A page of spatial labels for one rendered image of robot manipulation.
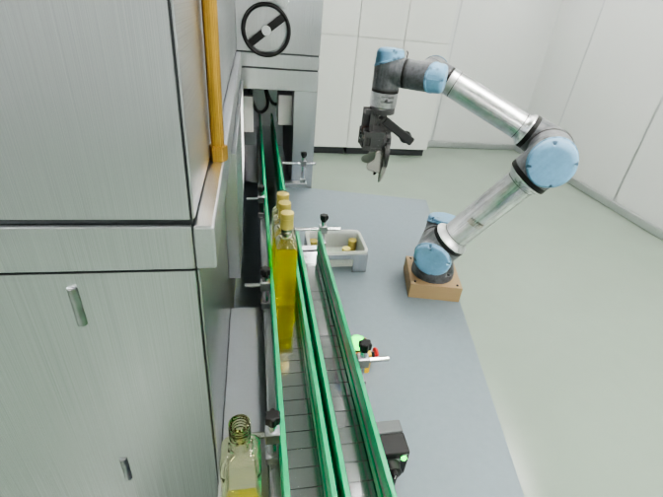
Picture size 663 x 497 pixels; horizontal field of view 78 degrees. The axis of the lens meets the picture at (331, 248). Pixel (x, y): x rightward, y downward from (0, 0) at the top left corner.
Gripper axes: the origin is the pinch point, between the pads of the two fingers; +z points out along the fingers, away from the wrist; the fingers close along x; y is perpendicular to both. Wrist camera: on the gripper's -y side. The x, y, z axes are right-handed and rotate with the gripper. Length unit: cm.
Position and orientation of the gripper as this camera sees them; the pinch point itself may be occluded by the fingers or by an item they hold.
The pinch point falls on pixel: (379, 174)
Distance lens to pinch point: 130.7
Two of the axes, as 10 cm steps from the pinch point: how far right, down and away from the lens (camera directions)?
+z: -0.9, 8.5, 5.2
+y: -9.8, 0.1, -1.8
